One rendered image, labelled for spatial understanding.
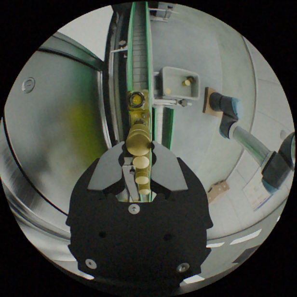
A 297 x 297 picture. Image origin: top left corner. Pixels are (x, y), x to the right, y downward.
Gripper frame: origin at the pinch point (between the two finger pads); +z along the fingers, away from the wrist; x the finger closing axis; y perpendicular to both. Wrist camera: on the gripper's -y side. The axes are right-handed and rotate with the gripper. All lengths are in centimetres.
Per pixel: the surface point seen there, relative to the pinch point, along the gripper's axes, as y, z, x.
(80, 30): -27.5, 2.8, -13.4
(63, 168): 2.1, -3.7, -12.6
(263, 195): 134, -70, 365
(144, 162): 5.6, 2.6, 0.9
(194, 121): 5, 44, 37
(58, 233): 8.7, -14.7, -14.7
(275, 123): -67, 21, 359
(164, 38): -57, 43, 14
